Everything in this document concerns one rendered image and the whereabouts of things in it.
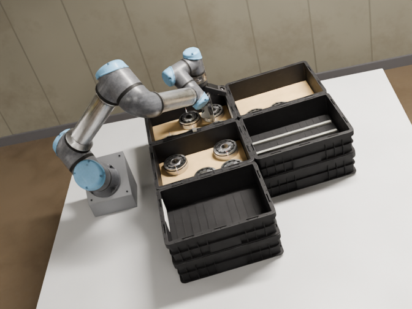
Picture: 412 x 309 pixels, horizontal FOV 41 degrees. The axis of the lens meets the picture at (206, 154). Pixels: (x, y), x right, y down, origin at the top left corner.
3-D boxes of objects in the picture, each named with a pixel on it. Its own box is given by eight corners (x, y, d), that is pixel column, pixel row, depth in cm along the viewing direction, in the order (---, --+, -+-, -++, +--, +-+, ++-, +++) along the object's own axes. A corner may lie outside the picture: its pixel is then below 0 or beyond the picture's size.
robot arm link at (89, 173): (94, 198, 228) (84, 195, 214) (75, 173, 230) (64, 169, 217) (116, 179, 228) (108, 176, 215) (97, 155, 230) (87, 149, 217)
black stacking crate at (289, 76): (243, 139, 243) (238, 119, 236) (229, 105, 266) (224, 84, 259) (330, 113, 243) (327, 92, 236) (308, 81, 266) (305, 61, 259)
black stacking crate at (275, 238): (181, 287, 202) (173, 266, 195) (171, 230, 226) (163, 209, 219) (286, 255, 202) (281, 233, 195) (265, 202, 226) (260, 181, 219)
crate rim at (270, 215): (166, 250, 190) (164, 246, 188) (157, 194, 213) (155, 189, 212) (278, 217, 190) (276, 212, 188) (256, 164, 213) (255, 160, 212)
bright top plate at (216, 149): (216, 158, 230) (216, 157, 230) (211, 144, 238) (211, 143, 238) (239, 151, 230) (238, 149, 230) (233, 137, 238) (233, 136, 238)
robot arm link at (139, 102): (150, 110, 189) (216, 94, 231) (130, 86, 191) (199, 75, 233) (132, 132, 194) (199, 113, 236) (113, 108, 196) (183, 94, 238)
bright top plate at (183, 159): (165, 173, 230) (165, 172, 230) (162, 159, 238) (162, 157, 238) (188, 166, 230) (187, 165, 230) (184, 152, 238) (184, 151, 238)
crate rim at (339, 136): (256, 164, 213) (255, 160, 212) (239, 122, 237) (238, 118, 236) (355, 135, 213) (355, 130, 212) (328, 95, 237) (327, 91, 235)
